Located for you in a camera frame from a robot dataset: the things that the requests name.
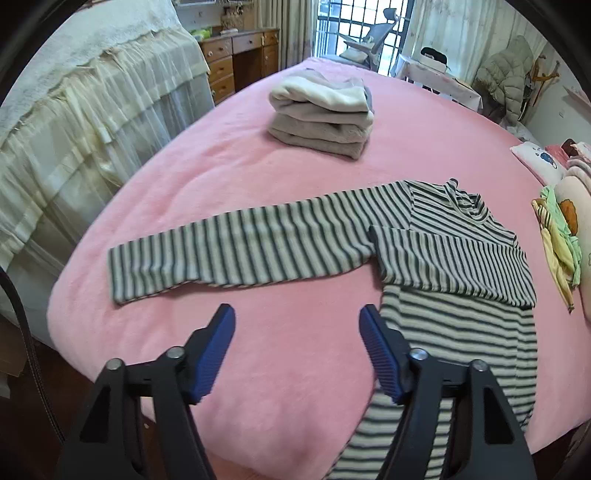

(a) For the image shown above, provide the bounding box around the wooden desk with drawers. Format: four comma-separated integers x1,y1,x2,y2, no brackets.
198,28,281,105

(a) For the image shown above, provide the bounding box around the small table with cloth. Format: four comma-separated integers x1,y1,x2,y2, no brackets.
396,53,484,114

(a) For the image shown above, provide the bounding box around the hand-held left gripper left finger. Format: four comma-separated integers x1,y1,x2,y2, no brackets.
55,303,237,480

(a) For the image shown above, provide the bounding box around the folded beige sweater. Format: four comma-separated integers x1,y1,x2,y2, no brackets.
268,127,369,161

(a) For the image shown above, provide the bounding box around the striped long-sleeve sweater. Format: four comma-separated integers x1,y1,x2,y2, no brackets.
107,179,539,480

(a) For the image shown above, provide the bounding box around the light green garment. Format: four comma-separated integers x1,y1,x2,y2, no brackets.
542,185,583,290

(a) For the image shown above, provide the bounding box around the pink folded quilt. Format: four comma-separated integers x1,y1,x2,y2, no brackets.
545,140,591,177

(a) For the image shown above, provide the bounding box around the pink bed blanket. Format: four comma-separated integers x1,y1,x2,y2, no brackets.
46,55,591,480

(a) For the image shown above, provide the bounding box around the white cartoon print pillow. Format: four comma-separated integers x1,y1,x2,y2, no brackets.
510,141,567,186

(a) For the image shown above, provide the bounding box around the cream pleated furniture cover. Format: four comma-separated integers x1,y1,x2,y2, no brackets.
0,32,216,354

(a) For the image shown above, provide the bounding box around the window with metal grille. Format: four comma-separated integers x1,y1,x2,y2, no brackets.
318,0,416,63

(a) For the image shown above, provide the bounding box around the olive puffer jacket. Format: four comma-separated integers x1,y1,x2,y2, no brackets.
475,34,536,126

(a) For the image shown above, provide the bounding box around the black cable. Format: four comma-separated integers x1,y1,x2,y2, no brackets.
0,267,66,445

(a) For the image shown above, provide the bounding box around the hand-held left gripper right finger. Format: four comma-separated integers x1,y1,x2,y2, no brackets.
359,303,539,480

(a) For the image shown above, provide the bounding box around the wooden coat rack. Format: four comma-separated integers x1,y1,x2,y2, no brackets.
525,54,563,114

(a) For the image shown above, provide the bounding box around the pale patterned curtain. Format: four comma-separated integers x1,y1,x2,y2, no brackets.
277,0,320,71
406,0,505,85

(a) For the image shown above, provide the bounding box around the black bag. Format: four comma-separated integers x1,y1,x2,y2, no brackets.
420,46,450,65

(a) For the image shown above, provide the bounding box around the yellow garment with striped cuffs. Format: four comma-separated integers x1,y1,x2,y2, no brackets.
531,198,576,315

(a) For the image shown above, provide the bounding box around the grey office chair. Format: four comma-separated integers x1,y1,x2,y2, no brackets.
339,7,401,64

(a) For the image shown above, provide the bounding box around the white lace cloth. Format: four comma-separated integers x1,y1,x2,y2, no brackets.
0,0,191,137

